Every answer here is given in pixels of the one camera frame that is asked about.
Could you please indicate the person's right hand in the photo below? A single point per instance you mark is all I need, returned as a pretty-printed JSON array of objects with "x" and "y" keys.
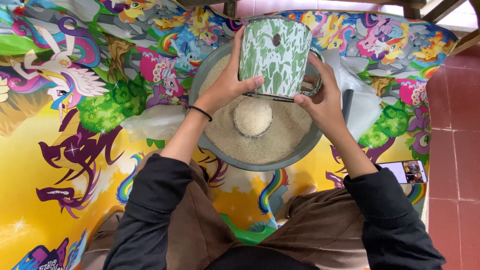
[{"x": 328, "y": 103}]

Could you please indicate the colourful cartoon pony mat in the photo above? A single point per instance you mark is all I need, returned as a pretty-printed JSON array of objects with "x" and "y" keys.
[{"x": 56, "y": 123}]

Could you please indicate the grey round basin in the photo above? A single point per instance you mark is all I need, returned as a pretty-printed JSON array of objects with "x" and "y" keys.
[{"x": 210, "y": 148}]

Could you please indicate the black long-sleeved shirt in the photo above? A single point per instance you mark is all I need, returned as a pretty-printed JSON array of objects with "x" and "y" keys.
[{"x": 153, "y": 210}]

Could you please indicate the black wrist band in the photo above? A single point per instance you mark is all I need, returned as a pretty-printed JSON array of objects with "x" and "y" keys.
[{"x": 202, "y": 111}]

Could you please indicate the person's left hand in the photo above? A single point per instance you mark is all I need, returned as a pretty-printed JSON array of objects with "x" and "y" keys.
[{"x": 221, "y": 88}]

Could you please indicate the green white enamel mug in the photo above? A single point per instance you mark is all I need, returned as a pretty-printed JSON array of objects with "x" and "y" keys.
[{"x": 275, "y": 56}]

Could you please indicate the white raw rice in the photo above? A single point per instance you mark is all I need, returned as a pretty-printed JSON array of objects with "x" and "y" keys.
[{"x": 225, "y": 135}]

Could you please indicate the brown trousers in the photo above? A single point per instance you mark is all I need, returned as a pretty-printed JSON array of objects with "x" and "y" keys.
[{"x": 318, "y": 228}]

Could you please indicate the dark grey tube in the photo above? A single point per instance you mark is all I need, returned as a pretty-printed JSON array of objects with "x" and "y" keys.
[{"x": 347, "y": 105}]

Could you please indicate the smartphone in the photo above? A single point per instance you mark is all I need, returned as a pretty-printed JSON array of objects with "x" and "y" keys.
[{"x": 401, "y": 171}]

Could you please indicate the white plastic bag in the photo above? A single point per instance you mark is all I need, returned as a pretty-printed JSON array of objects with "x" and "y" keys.
[{"x": 365, "y": 107}]

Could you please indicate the green plastic stool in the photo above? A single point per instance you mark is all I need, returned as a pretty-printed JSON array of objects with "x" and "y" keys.
[{"x": 249, "y": 234}]

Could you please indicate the small metal can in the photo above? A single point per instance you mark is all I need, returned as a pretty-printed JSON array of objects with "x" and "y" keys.
[{"x": 253, "y": 117}]

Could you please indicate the clear crumpled plastic bag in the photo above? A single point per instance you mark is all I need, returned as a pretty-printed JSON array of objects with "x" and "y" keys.
[{"x": 153, "y": 122}]

